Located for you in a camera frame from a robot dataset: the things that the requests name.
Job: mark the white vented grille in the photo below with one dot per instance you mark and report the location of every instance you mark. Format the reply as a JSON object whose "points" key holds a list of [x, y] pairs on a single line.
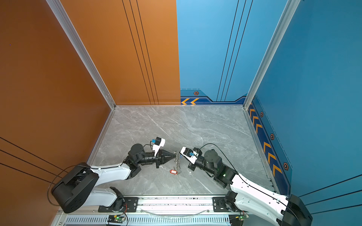
{"points": [[150, 220]]}

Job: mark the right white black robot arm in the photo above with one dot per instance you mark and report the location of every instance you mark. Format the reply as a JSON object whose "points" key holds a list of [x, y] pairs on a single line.
{"points": [[245, 195]]}

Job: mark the aluminium front rail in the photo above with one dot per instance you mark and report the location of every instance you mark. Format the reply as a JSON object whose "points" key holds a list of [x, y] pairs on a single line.
{"points": [[152, 203]]}

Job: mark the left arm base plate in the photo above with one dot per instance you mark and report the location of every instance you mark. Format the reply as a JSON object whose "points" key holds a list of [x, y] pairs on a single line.
{"points": [[127, 204]]}

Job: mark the right small circuit board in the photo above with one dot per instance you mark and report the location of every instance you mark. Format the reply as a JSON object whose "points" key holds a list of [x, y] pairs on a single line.
{"points": [[242, 216]]}

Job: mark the green circuit board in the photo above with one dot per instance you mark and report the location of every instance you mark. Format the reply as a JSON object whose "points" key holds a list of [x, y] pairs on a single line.
{"points": [[116, 220]]}

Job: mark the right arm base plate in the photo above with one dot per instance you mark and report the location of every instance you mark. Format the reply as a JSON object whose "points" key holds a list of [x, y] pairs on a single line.
{"points": [[223, 204]]}

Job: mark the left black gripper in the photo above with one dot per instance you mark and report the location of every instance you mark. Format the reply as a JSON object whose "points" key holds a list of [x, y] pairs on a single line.
{"points": [[160, 158]]}

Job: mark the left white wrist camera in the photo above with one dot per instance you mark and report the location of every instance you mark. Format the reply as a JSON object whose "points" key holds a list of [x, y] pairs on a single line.
{"points": [[157, 144]]}

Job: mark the metal keyring with chain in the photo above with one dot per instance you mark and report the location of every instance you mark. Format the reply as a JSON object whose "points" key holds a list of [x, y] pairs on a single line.
{"points": [[177, 167]]}

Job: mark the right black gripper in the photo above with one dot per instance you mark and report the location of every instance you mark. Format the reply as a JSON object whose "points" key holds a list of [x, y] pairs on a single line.
{"points": [[192, 166]]}

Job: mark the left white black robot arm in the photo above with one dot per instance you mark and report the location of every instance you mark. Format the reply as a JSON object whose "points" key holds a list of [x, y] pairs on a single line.
{"points": [[81, 186]]}

